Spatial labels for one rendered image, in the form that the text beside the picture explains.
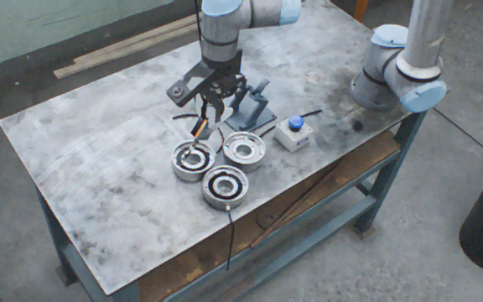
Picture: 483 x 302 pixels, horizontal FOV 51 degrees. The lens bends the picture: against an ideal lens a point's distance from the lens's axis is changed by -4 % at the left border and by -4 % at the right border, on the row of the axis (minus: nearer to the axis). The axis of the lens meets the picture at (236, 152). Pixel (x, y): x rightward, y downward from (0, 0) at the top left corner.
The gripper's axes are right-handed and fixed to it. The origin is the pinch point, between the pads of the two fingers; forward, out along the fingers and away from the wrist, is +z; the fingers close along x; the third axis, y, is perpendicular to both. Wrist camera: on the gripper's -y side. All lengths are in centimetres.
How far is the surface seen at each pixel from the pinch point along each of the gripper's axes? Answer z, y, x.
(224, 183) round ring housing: 11.8, -0.8, -9.2
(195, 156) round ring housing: 11.5, -1.6, 1.3
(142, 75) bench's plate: 13.2, 4.9, 36.2
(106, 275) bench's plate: 13.1, -35.7, -13.5
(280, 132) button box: 9.8, 20.3, -5.5
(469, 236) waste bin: 84, 104, -49
